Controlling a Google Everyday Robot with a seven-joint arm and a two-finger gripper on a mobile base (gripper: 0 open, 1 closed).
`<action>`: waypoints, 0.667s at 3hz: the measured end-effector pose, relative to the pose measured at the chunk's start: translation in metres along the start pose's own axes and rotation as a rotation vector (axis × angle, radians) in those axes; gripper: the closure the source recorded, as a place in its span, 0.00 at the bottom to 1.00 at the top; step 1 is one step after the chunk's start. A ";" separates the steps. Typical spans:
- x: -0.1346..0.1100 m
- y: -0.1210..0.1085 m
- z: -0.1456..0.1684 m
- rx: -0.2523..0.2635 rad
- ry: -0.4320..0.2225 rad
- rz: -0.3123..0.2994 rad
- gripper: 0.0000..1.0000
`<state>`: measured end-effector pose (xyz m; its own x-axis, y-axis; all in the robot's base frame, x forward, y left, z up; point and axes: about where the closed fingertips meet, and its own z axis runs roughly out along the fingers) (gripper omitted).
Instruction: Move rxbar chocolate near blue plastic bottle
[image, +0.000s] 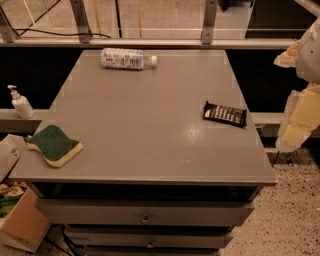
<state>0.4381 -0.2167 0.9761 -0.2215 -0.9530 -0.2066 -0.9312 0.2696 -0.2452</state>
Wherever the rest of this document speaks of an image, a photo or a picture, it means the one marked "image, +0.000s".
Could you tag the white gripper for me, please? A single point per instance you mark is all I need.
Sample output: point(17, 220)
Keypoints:
point(310, 60)

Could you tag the black rxbar chocolate wrapper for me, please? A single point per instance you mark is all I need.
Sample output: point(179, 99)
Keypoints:
point(224, 114)

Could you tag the clear plastic water bottle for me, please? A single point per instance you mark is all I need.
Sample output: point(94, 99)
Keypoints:
point(128, 59)

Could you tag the white pump dispenser bottle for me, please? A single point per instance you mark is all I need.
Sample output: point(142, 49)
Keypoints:
point(21, 103)

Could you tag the grey drawer cabinet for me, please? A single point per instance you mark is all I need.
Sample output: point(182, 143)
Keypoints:
point(147, 150)

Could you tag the top drawer knob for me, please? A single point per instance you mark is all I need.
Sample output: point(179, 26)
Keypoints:
point(145, 220)

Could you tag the green and yellow sponge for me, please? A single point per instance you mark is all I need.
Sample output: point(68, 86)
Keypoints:
point(54, 145)

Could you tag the open cardboard box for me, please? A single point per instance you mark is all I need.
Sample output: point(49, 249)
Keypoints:
point(22, 225)

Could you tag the metal railing frame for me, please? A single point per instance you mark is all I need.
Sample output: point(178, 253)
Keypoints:
point(147, 24)

